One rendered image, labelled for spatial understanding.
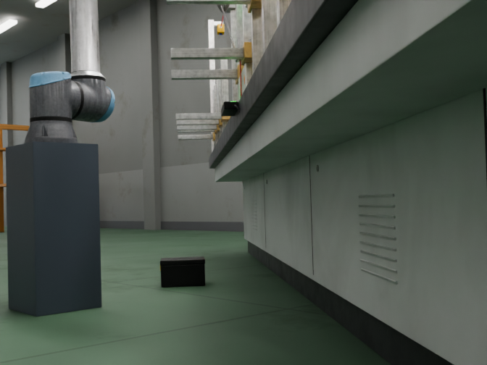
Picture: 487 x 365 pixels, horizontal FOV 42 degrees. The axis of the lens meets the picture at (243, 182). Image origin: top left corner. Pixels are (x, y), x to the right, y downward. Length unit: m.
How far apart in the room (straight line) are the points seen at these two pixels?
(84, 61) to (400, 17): 2.01
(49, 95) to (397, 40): 1.87
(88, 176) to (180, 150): 6.61
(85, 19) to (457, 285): 1.93
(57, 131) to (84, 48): 0.38
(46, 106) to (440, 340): 1.69
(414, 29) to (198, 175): 8.00
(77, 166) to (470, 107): 1.65
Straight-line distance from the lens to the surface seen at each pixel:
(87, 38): 2.62
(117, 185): 10.40
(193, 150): 8.72
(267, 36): 1.61
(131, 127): 10.07
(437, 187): 1.12
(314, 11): 0.90
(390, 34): 0.71
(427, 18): 0.62
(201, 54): 2.06
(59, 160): 2.35
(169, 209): 9.15
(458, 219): 1.05
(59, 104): 2.43
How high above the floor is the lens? 0.37
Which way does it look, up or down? 2 degrees up
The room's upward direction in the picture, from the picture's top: 2 degrees counter-clockwise
